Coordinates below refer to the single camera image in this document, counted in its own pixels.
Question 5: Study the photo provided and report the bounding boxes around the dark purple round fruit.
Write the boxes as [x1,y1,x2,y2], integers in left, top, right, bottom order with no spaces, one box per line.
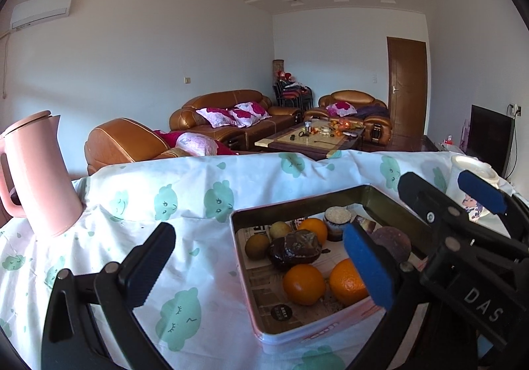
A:
[371,226,412,263]

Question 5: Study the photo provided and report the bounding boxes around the snack cake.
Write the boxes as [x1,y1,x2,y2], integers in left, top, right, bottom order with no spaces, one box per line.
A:
[353,215,378,234]

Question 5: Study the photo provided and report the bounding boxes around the small jar with lid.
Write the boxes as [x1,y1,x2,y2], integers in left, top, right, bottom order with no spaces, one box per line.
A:
[323,206,352,242]

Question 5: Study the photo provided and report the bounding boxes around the large orange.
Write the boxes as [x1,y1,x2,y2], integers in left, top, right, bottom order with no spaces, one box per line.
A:
[282,264,326,306]

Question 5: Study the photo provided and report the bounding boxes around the wrinkled brown passion fruit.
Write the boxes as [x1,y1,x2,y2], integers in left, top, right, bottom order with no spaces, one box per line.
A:
[267,230,322,272]

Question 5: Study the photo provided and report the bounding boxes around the small tan longan fruit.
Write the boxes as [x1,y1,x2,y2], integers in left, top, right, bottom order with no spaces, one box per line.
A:
[245,234,270,261]

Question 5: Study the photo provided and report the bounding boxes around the white cartoon pig mug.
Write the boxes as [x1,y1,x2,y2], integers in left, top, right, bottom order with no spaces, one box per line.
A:
[446,154,500,222]

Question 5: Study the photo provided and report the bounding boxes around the black television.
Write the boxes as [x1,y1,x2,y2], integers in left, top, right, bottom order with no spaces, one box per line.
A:
[465,105,515,178]

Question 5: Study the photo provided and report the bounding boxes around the white green patterned tablecloth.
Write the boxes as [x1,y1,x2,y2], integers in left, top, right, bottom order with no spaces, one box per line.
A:
[0,148,522,370]

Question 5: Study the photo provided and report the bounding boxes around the printed paper liner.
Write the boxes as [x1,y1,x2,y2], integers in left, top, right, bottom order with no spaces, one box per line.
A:
[234,207,413,342]

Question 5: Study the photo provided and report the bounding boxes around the pink tin box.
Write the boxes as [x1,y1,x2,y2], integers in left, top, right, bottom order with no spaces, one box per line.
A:
[229,184,435,354]

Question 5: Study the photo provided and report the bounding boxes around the pink electric kettle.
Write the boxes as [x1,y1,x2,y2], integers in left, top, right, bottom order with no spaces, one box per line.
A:
[1,111,83,238]

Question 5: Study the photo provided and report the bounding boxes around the brown leather armchair far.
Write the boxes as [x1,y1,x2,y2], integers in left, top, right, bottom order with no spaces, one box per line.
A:
[304,90,393,145]

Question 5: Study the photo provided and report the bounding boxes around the brown leather armchair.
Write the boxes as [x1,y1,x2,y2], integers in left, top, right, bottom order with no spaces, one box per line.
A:
[84,119,191,175]
[304,90,393,145]

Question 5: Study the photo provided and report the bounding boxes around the magenta pillow on armchair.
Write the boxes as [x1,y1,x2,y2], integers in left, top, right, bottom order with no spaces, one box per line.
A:
[326,101,358,118]

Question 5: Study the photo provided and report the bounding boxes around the wooden coffee table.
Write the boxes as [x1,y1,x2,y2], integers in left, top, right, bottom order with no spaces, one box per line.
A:
[255,119,366,161]

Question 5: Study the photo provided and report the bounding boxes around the brown wooden door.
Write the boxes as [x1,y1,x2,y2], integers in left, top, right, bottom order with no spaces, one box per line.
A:
[387,37,428,137]

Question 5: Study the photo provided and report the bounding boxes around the brown leather armchair near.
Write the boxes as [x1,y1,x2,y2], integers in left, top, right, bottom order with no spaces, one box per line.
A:
[84,119,191,175]

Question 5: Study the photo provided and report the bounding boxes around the stacked dark chairs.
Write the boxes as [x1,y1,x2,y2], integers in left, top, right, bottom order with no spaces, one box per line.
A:
[272,80,313,111]

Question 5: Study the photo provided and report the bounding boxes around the pink floral pillow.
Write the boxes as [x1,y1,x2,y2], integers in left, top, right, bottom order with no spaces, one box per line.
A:
[176,132,218,156]

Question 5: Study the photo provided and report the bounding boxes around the magenta white pillow right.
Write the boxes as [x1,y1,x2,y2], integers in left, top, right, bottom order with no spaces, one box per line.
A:
[229,101,271,128]

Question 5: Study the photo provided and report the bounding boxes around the magenta white pillow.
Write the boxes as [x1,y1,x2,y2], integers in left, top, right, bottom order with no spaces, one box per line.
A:
[196,107,238,129]
[229,101,271,128]

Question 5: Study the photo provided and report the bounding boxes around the brown leather long sofa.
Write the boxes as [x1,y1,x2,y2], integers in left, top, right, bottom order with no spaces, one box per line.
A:
[170,89,301,151]

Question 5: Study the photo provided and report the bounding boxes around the magenta white pillow left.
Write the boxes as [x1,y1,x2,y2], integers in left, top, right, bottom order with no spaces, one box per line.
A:
[196,107,238,129]

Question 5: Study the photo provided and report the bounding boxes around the white air conditioner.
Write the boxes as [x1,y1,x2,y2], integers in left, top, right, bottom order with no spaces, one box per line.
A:
[10,0,72,31]

